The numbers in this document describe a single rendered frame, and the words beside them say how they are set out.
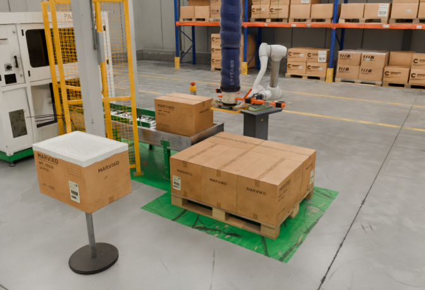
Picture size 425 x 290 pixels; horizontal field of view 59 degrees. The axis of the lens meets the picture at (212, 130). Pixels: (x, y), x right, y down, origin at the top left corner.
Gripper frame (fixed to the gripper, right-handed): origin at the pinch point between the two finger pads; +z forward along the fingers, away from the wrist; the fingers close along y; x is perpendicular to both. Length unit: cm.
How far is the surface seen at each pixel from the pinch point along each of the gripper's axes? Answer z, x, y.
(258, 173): 65, -45, 50
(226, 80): 11.0, 24.9, -20.8
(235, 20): 6, 18, -82
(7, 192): 163, 224, 104
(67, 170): 206, 32, 14
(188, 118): 19, 72, 27
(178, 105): 19, 86, 13
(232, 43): 9, 20, -60
